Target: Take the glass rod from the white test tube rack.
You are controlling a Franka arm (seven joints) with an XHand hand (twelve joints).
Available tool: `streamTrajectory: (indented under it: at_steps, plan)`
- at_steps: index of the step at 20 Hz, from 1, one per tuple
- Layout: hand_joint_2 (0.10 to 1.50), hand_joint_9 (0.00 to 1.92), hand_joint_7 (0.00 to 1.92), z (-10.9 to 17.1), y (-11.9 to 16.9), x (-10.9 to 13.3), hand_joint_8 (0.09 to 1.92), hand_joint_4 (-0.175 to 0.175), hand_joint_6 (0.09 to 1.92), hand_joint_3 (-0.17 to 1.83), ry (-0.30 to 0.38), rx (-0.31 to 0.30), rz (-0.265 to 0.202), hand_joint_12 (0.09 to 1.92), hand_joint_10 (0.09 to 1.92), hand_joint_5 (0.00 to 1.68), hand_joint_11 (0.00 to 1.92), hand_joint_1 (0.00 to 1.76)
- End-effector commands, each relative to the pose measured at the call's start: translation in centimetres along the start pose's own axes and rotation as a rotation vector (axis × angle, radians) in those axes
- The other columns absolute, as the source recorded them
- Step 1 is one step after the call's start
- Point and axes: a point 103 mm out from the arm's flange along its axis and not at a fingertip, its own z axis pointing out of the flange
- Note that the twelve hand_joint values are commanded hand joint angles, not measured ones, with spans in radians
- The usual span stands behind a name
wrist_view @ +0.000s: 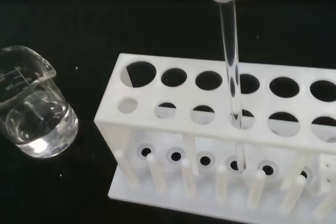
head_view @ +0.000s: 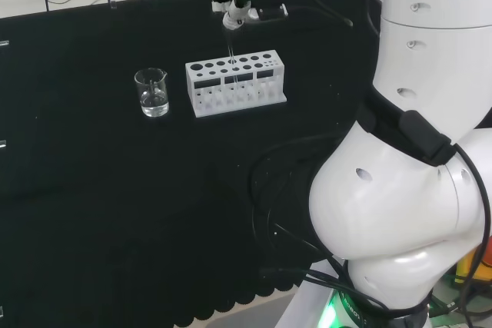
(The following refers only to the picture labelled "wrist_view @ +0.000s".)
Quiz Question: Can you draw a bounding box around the black bench cloth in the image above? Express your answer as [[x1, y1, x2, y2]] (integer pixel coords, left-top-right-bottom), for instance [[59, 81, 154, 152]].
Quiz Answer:
[[0, 0, 336, 224]]

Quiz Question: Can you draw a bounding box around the small clear glass beaker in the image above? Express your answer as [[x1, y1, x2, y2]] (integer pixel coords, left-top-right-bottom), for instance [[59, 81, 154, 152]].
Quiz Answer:
[[0, 45, 79, 159]]

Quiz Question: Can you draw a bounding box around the white test tube rack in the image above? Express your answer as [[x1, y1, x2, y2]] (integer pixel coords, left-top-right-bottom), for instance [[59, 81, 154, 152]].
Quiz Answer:
[[93, 52, 336, 224]]

